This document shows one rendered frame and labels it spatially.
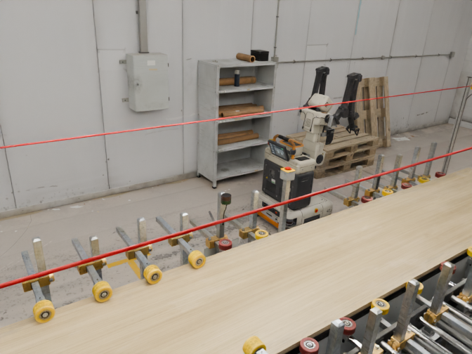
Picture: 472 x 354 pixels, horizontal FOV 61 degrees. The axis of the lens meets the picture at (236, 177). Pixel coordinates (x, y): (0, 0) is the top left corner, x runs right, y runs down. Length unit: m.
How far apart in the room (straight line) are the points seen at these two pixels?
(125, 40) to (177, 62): 0.67
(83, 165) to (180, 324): 3.25
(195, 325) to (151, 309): 0.23
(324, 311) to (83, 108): 3.48
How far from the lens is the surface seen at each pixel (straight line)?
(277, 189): 4.21
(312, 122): 4.16
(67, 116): 4.64
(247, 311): 1.93
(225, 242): 2.37
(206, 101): 4.99
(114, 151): 4.89
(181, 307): 1.94
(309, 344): 1.81
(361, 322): 2.21
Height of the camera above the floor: 2.19
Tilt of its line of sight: 23 degrees down
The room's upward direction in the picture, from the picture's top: 3 degrees clockwise
